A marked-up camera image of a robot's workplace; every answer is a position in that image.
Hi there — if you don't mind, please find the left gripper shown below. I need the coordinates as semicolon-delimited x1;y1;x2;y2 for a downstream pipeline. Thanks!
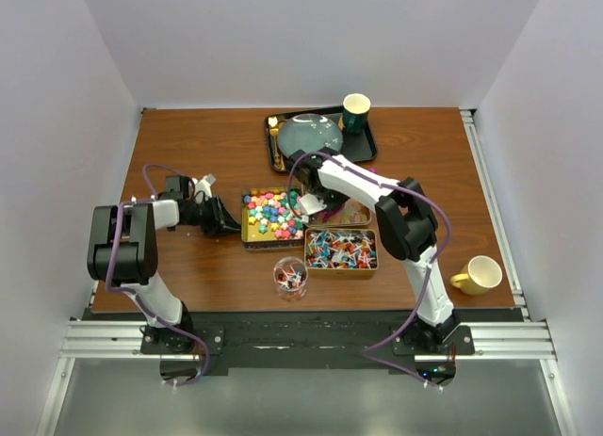
185;194;242;237

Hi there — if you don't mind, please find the black serving tray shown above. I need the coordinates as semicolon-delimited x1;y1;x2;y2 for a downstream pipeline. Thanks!
264;105;378;173

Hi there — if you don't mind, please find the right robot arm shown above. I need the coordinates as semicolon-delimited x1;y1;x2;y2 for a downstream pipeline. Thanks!
286;149;459;354

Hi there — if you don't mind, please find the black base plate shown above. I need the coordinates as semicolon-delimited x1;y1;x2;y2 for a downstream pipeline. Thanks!
139;310;475;379

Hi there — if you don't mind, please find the tin of gummy candies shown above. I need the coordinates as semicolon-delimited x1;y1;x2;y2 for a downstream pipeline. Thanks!
308;199;371;229

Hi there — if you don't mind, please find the gold spoon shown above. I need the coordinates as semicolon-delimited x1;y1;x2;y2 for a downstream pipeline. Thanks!
268;117;284;171

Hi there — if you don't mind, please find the tin of lollipops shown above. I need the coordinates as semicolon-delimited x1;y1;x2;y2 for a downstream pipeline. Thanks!
303;228;379;279

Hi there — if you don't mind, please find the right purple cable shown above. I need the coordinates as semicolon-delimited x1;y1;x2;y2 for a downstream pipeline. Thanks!
286;151;454;388

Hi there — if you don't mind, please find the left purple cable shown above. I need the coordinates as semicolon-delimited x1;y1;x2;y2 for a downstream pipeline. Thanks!
103;162;211;386

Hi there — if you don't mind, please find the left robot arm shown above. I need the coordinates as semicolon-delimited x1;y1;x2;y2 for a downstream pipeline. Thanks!
87;174;241;353

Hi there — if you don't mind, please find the dark green cup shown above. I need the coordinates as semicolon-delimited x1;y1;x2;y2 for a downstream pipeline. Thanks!
341;93;371;134

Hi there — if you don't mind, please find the purple cable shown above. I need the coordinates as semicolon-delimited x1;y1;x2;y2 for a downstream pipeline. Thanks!
286;151;454;388
103;162;211;386

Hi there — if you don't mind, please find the aluminium frame rail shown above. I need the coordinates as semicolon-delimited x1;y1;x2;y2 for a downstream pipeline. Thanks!
36;319;578;435

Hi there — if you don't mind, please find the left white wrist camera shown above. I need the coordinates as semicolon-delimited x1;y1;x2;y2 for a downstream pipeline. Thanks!
192;174;216;202

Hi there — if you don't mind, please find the gold tin of star candies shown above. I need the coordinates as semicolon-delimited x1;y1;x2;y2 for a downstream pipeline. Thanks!
241;186;306;251

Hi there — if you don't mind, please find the blue ceramic plate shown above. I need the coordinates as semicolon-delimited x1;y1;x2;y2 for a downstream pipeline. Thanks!
277;113;344;170

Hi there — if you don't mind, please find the yellow mug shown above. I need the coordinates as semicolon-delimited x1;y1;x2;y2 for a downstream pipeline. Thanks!
449;255;503;296

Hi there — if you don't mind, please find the clear glass jar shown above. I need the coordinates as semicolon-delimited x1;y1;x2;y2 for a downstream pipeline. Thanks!
273;256;309;301

